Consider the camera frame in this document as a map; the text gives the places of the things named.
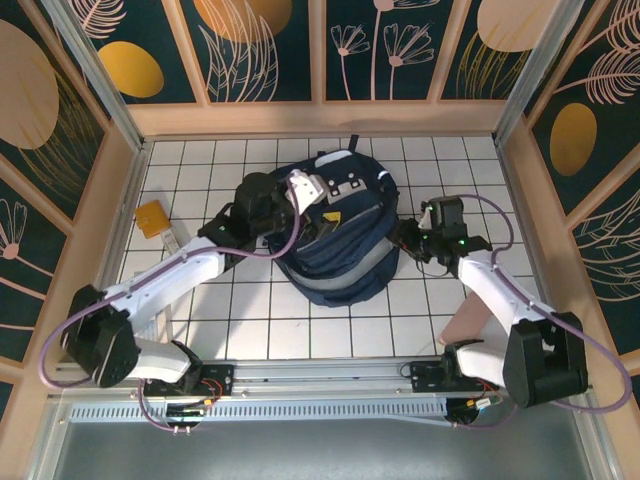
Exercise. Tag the yellow leather wallet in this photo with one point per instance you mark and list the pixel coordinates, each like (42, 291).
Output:
(151, 218)

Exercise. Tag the aluminium mounting rail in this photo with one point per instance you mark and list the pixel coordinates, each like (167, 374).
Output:
(320, 375)

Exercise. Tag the aluminium frame post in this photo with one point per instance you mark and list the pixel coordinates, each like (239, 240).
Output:
(535, 75)
(97, 75)

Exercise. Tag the navy blue backpack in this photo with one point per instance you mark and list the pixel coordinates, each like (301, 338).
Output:
(340, 260)

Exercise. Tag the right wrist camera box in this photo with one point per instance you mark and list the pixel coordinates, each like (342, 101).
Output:
(425, 217)

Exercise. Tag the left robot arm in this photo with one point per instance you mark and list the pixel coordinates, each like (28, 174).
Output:
(165, 280)

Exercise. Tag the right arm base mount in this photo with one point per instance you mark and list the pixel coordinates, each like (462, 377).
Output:
(425, 375)

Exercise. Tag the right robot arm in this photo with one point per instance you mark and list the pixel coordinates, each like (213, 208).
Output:
(490, 285)

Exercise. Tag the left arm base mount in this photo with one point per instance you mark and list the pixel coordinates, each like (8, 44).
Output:
(220, 375)

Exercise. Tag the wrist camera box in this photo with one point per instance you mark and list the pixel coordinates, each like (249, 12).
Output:
(425, 217)
(307, 187)

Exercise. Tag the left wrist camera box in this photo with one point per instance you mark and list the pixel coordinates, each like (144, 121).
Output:
(307, 187)

